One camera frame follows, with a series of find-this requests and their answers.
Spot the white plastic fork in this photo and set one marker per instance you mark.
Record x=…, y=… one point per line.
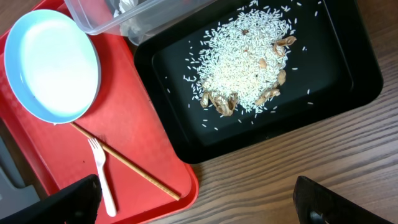
x=100, y=159

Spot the grey dishwasher rack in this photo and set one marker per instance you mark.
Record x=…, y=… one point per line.
x=15, y=195

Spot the wooden chopstick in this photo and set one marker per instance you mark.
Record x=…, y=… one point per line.
x=127, y=163

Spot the crumpled white wrapper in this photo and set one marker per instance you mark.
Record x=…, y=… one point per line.
x=129, y=26

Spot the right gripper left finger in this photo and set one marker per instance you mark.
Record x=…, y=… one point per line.
x=77, y=203

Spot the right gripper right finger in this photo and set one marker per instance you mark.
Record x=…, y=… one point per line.
x=315, y=203

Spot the black waste tray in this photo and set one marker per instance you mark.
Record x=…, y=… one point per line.
x=331, y=69

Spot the food scraps and rice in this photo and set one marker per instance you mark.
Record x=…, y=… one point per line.
x=238, y=71

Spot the light blue plate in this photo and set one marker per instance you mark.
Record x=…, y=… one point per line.
x=52, y=66

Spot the clear plastic bin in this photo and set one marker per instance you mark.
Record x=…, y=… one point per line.
x=95, y=17

